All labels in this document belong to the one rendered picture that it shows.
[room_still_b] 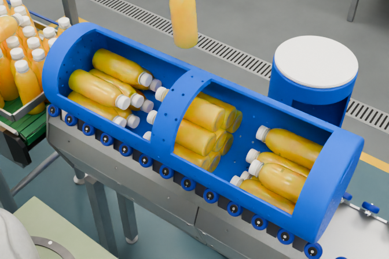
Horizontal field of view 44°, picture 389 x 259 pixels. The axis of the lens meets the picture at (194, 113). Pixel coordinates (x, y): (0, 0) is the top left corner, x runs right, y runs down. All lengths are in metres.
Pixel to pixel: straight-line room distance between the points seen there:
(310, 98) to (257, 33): 2.02
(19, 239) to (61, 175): 1.78
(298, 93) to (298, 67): 0.09
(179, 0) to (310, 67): 0.58
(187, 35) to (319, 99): 0.53
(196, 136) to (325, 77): 0.55
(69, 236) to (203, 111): 0.45
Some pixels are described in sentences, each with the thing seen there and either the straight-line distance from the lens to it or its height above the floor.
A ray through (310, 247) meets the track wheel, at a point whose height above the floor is 0.97.
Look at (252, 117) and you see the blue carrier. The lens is 1.40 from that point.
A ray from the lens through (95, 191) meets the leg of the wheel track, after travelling 1.85.
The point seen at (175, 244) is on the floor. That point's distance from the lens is 2.37.
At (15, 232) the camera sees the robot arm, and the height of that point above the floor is 1.30.
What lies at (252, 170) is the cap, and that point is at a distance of 1.21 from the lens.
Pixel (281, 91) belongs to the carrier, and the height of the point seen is 0.96.
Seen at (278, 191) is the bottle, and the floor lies 1.10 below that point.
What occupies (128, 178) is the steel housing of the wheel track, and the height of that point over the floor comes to 0.86.
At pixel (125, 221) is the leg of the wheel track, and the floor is 0.19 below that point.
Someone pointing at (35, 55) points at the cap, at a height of 1.10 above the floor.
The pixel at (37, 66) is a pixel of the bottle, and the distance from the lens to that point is 1.65.
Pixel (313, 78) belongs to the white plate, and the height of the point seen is 1.04.
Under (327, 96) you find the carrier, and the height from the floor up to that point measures 1.00.
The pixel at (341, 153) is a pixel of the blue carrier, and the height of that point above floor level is 1.23.
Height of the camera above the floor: 2.04
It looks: 45 degrees down
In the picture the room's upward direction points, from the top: straight up
